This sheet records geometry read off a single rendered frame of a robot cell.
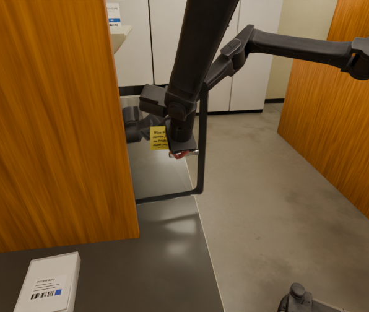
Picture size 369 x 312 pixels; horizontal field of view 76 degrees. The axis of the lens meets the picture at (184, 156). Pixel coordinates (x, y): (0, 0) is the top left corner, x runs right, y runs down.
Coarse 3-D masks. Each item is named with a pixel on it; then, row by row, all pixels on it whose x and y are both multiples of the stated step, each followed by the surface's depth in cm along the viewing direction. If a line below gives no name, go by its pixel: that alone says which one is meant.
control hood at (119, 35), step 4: (112, 28) 66; (116, 28) 66; (120, 28) 66; (124, 28) 66; (128, 28) 66; (112, 32) 55; (116, 32) 55; (120, 32) 55; (124, 32) 55; (128, 32) 60; (112, 36) 52; (116, 36) 52; (120, 36) 52; (124, 36) 53; (112, 40) 53; (116, 40) 53; (120, 40) 53; (124, 40) 53; (112, 44) 53; (116, 44) 53; (120, 44) 53; (116, 48) 54
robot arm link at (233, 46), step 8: (232, 40) 77; (224, 48) 77; (232, 48) 76; (224, 56) 77; (232, 56) 77; (216, 64) 79; (224, 64) 78; (232, 64) 79; (208, 72) 79; (216, 72) 79; (224, 72) 80; (232, 72) 84; (208, 80) 78; (216, 80) 80
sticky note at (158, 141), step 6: (156, 126) 67; (162, 126) 68; (150, 132) 68; (156, 132) 68; (162, 132) 69; (150, 138) 69; (156, 138) 69; (162, 138) 70; (150, 144) 70; (156, 144) 70; (162, 144) 71
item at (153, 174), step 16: (128, 96) 61; (208, 96) 66; (128, 112) 63; (144, 112) 64; (128, 128) 65; (144, 128) 67; (128, 144) 68; (144, 144) 69; (144, 160) 72; (160, 160) 73; (176, 160) 75; (192, 160) 76; (144, 176) 75; (160, 176) 77; (176, 176) 78; (192, 176) 80; (144, 192) 78; (160, 192) 80; (176, 192) 82; (192, 192) 83
